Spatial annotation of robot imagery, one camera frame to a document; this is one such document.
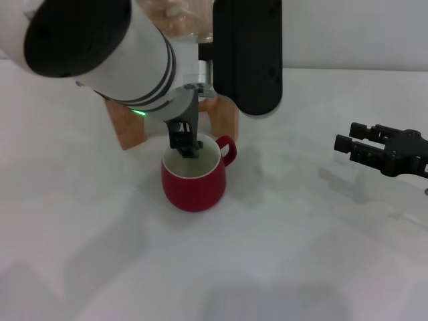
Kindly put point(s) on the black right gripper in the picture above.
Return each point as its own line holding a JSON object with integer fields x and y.
{"x": 408, "y": 157}

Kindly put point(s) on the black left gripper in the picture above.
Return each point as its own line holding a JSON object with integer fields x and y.
{"x": 185, "y": 113}

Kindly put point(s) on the red cup with white inside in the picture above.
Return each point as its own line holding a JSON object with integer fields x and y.
{"x": 194, "y": 190}

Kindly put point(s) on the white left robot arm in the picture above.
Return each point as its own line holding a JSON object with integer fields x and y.
{"x": 100, "y": 50}

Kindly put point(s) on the wooden dispenser stand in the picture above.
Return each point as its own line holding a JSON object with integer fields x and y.
{"x": 128, "y": 128}

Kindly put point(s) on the clear glass water dispenser jar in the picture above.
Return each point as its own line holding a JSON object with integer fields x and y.
{"x": 177, "y": 16}

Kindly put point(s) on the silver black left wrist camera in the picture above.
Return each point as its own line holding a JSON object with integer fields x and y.
{"x": 247, "y": 57}

